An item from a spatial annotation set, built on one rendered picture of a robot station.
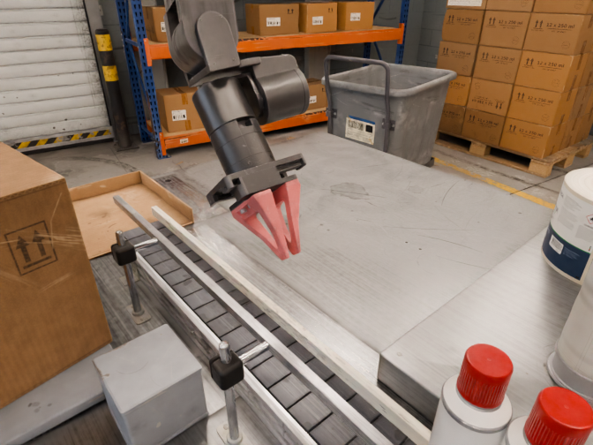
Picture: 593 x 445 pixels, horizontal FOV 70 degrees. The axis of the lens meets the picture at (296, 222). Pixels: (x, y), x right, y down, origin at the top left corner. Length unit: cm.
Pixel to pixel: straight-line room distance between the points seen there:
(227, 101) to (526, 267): 61
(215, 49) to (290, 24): 381
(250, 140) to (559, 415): 35
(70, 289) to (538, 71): 348
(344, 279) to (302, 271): 8
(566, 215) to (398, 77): 267
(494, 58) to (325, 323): 334
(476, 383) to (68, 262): 49
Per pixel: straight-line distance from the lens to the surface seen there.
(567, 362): 64
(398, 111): 261
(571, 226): 84
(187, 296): 72
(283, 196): 45
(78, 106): 438
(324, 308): 75
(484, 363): 35
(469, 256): 95
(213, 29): 47
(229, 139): 46
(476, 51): 397
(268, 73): 51
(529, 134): 379
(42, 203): 58
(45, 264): 61
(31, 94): 434
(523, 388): 64
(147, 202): 114
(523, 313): 75
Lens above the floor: 132
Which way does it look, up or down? 30 degrees down
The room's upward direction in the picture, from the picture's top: straight up
